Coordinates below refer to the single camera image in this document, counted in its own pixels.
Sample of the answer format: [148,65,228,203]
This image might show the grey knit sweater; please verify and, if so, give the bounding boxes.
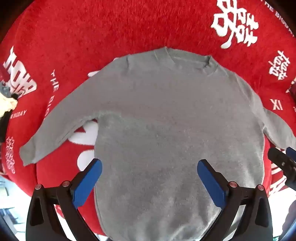
[19,46,296,241]

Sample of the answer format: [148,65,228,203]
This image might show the red printed pillow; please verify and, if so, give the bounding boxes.
[286,77,296,99]

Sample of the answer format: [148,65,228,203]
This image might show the red printed blanket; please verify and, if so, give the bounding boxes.
[0,0,296,235]

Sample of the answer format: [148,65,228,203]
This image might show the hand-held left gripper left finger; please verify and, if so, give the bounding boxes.
[26,158,103,241]

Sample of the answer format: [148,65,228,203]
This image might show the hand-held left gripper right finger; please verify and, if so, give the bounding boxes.
[196,159,274,241]

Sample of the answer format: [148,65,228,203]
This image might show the cream cloth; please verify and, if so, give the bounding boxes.
[0,94,18,117]

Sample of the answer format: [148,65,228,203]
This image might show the black cloth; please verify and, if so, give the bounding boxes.
[0,93,18,143]

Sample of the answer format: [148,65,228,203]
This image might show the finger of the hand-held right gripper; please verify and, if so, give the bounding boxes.
[268,147,296,186]
[286,146,296,162]

